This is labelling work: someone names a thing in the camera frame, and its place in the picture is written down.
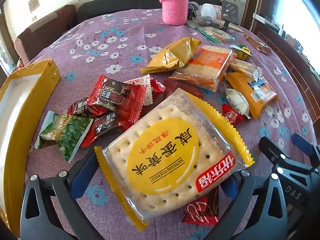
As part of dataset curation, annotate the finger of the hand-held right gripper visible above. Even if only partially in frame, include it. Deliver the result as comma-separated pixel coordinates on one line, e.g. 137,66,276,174
258,136,294,167
291,132,320,161

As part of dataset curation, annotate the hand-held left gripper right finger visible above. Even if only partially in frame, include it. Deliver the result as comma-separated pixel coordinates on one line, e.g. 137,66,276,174
200,170,288,240

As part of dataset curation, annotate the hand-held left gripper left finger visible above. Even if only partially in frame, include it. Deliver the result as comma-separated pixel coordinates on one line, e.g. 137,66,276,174
19,151,105,240

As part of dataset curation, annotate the green pea snack packet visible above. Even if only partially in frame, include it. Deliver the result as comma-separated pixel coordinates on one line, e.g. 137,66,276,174
34,110,93,162

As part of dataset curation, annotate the small red candy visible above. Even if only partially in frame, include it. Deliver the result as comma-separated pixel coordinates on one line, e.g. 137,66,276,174
221,104,245,126

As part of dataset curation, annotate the small white pastry packet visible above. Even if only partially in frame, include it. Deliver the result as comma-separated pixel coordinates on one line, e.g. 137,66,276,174
225,88,252,120

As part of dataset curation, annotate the large square cracker packet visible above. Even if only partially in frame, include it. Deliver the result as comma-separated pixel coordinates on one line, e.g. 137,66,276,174
94,88,255,232

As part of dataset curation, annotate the large red-brown candy packet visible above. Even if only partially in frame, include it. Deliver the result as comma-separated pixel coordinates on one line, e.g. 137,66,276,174
86,74,148,130

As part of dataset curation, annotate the yellow cardboard box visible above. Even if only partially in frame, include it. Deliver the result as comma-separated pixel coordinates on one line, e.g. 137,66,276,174
0,58,61,230

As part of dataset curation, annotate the red patterned candy packet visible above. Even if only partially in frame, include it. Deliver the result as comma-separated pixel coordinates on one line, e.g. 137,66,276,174
181,187,220,225

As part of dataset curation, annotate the small red-brown candy packet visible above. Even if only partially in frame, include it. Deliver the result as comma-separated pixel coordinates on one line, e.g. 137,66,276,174
80,112,125,148
67,99,94,117

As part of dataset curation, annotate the orange-yellow cake packet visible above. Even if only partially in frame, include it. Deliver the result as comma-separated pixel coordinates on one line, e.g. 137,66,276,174
224,72,278,120

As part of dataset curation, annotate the clear rice cracker packet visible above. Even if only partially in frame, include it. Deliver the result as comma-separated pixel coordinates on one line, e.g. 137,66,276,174
229,59,263,78

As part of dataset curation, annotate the small green snack packet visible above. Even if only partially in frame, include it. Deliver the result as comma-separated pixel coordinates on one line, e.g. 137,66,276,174
229,44,252,60

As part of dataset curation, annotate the red and white candy packet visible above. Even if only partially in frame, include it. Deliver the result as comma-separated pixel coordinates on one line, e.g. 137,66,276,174
124,74,166,105

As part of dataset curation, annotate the brown pastry packet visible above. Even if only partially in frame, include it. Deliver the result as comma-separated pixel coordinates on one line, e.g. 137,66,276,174
244,34,272,55

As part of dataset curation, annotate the orange cracker packet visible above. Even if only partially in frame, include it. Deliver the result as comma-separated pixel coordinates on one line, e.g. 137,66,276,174
168,45,238,92

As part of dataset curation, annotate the pale yellow packet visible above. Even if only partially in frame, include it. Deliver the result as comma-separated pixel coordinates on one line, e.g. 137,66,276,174
225,21,244,33

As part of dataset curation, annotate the purple floral tablecloth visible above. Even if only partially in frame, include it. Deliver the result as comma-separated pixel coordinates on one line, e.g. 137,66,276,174
15,7,320,240

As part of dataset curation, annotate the gold foil snack packet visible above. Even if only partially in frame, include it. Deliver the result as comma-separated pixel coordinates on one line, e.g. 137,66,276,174
140,37,202,74

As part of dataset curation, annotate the dark seed bag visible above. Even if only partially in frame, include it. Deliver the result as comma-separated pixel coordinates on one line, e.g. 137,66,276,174
197,16,220,28

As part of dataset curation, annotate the wooden glass door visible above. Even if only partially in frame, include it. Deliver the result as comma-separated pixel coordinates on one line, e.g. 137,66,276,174
0,15,19,80

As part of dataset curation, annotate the grey phone stand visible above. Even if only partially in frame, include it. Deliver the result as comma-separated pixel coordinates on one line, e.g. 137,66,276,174
220,0,240,29

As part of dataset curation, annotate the black sofa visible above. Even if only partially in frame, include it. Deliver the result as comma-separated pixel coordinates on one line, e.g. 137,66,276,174
76,0,225,20

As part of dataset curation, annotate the pink bottle with knitted sleeve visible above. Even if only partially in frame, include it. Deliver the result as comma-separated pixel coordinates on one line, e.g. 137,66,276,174
160,0,188,26

